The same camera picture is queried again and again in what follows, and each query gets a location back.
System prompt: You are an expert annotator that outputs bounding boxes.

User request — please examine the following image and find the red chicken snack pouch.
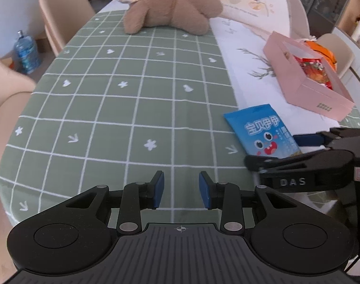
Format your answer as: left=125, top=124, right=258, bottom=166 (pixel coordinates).
left=294, top=56, right=333, bottom=90

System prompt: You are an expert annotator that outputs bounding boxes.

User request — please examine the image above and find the blue white snack bag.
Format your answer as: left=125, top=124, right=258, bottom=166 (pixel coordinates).
left=224, top=104, right=302, bottom=158

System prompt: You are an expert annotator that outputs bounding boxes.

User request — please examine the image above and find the pink cardboard gift box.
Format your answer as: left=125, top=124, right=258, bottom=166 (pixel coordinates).
left=264, top=31, right=354, bottom=122

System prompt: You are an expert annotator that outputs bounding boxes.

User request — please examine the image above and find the orange basketball pattern bag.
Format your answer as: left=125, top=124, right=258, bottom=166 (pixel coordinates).
left=303, top=40, right=337, bottom=71

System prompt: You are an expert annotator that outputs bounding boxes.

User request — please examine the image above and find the beige dining chair right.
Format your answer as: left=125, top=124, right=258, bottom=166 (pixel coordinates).
left=316, top=33, right=354, bottom=78

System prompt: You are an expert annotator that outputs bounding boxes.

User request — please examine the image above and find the beige dining chair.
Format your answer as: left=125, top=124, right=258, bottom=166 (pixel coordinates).
left=39, top=0, right=95, bottom=56
left=316, top=33, right=354, bottom=78

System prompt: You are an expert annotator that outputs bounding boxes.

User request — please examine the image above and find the green grid tablecloth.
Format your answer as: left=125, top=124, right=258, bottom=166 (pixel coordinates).
left=0, top=8, right=360, bottom=228

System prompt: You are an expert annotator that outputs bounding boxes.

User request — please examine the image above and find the white printed table runner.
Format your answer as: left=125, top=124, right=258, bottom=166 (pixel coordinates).
left=210, top=18, right=339, bottom=135

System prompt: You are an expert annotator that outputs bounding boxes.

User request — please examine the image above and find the white thermos bottle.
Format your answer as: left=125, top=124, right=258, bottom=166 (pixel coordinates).
left=351, top=18, right=360, bottom=42

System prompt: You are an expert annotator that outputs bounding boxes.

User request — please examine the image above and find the wooden display cabinet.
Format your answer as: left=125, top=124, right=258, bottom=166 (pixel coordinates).
left=335, top=0, right=360, bottom=35

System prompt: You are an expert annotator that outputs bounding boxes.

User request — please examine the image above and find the white printed food cover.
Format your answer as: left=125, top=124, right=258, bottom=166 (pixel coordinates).
left=220, top=0, right=311, bottom=39

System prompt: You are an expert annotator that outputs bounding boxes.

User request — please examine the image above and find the blue water jug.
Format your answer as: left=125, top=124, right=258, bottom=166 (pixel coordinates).
left=14, top=30, right=41, bottom=74

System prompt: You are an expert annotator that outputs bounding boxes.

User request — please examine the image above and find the brown plush rabbit toy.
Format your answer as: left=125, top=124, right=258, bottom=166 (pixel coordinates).
left=117, top=0, right=223, bottom=35

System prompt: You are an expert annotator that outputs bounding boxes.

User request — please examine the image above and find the beige dining chair left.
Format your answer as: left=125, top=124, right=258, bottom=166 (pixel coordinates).
left=39, top=0, right=95, bottom=56

